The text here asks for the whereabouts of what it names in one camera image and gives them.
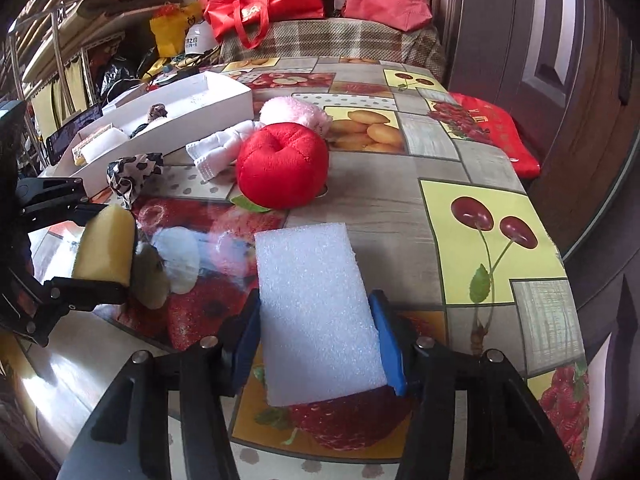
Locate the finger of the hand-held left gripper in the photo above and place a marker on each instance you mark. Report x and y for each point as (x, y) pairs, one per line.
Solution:
(55, 200)
(85, 292)

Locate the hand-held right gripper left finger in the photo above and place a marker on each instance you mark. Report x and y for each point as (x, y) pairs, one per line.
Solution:
(247, 347)

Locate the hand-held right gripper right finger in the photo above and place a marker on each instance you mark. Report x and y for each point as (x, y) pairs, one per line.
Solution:
(389, 345)

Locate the yellow green sponge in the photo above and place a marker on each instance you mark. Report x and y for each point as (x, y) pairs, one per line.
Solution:
(102, 247)

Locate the white foam block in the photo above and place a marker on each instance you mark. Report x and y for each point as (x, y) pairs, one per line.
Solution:
(315, 310)

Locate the white shallow cardboard box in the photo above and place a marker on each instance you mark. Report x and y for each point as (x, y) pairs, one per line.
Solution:
(200, 105)

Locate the black smartphone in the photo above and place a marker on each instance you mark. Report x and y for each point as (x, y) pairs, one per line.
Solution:
(70, 132)

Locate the yellow curtain cloth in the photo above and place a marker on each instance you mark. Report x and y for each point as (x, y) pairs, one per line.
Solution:
(55, 95)

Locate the white yellow sponge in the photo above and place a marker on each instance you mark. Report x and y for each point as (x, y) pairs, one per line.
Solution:
(100, 144)

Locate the leopard print cloth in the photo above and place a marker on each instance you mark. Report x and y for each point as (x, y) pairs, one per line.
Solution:
(132, 175)

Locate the metal shelf rack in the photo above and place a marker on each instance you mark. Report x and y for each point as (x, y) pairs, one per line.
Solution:
(60, 45)

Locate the black plastic bag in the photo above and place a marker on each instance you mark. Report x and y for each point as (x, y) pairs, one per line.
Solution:
(115, 72)

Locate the fruit print tablecloth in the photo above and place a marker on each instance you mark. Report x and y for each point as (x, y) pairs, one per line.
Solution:
(390, 200)

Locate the red plush apple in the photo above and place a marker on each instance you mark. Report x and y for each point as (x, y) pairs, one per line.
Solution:
(282, 165)

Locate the yellow plastic bag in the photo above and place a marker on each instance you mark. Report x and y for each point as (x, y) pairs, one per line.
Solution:
(172, 30)

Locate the white helmet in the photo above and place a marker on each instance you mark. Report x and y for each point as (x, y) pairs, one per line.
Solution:
(197, 40)

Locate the pink plush ball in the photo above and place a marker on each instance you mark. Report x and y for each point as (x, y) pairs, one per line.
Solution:
(295, 115)

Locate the red plastic bag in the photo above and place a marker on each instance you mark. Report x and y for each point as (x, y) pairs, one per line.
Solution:
(495, 130)

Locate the red tote bag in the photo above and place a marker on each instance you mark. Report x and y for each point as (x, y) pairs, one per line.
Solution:
(270, 5)

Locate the plaid blanket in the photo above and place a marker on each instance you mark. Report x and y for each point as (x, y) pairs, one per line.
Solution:
(340, 42)

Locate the brown door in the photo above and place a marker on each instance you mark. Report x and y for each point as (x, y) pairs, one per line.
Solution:
(540, 35)

